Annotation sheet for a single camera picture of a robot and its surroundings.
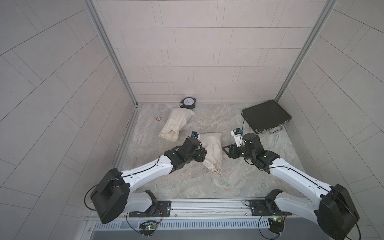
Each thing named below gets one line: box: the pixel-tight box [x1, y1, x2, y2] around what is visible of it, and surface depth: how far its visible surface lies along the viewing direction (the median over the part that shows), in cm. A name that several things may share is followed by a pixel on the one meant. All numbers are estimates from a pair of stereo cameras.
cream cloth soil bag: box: [198, 132, 222, 175], surface depth 85 cm
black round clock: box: [179, 97, 196, 109], surface depth 118 cm
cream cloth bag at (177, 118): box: [158, 107, 196, 142], surface depth 92 cm
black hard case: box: [241, 99, 292, 134], surface depth 108 cm
